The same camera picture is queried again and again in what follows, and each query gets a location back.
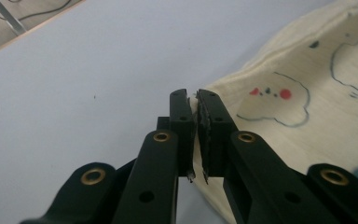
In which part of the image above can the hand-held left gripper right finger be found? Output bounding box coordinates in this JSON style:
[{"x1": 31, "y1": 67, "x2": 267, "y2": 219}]
[{"x1": 197, "y1": 89, "x2": 339, "y2": 224}]

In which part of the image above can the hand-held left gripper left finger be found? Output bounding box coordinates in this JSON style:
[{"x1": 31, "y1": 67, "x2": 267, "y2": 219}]
[{"x1": 111, "y1": 88, "x2": 197, "y2": 224}]

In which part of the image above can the white metal desk frame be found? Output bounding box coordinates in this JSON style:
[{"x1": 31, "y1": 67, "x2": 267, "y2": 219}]
[{"x1": 0, "y1": 0, "x2": 28, "y2": 36}]

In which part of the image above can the cream printed cloth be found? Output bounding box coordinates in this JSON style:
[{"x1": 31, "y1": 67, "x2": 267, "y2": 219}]
[{"x1": 190, "y1": 0, "x2": 358, "y2": 224}]

